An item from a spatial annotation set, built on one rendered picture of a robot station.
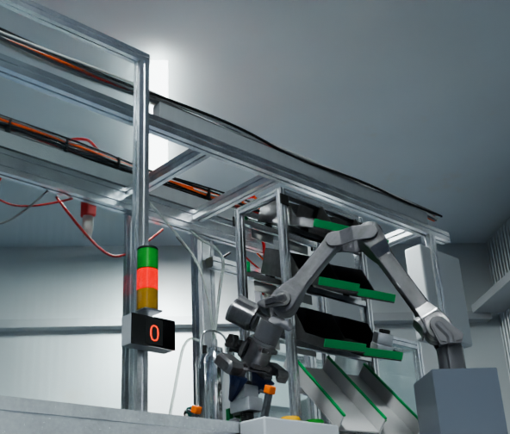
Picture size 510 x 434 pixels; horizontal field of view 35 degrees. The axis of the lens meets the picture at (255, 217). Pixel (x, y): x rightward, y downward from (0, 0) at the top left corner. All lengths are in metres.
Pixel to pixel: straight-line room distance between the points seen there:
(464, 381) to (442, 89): 2.87
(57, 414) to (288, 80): 3.06
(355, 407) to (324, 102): 2.58
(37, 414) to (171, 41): 2.76
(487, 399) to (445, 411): 0.09
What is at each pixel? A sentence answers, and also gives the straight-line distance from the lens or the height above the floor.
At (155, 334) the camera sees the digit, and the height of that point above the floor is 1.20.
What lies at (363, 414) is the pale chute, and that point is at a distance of 2.08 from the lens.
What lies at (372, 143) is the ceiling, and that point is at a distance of 4.87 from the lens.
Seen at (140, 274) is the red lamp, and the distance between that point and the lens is 1.92.
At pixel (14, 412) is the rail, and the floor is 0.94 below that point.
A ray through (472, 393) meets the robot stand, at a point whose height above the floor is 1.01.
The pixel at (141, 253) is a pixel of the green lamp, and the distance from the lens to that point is 1.93.
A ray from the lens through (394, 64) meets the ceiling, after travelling 4.19.
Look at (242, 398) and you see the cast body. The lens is 1.86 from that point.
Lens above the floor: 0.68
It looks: 24 degrees up
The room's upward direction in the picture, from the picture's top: 3 degrees counter-clockwise
